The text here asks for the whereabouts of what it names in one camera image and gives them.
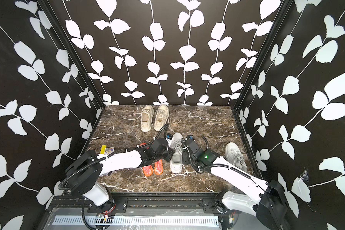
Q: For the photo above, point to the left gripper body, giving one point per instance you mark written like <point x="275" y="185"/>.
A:
<point x="166" y="155"/>

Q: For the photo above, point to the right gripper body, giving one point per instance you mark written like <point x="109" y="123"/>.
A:
<point x="187" y="160"/>

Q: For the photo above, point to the red insole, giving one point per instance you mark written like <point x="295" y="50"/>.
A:
<point x="158" y="167"/>
<point x="147" y="170"/>

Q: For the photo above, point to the white sneaker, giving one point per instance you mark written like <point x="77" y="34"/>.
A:
<point x="176" y="162"/>
<point x="234" y="156"/>

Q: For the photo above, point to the beige sneaker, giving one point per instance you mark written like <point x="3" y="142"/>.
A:
<point x="146" y="118"/>
<point x="162" y="115"/>

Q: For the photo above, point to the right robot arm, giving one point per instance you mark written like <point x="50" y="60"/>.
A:
<point x="264" y="200"/>

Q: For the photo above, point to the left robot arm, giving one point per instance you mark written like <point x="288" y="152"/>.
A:
<point x="82" y="176"/>

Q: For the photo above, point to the colourful card box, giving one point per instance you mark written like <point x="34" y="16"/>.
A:
<point x="109" y="150"/>

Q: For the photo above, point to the yellow card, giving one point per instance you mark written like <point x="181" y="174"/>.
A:
<point x="103" y="150"/>

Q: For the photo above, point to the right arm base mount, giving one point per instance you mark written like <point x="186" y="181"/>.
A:
<point x="211" y="205"/>

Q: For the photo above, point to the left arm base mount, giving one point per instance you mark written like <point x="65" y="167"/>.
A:
<point x="115" y="204"/>

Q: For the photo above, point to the white vented rail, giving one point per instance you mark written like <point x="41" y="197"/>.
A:
<point x="204" y="221"/>

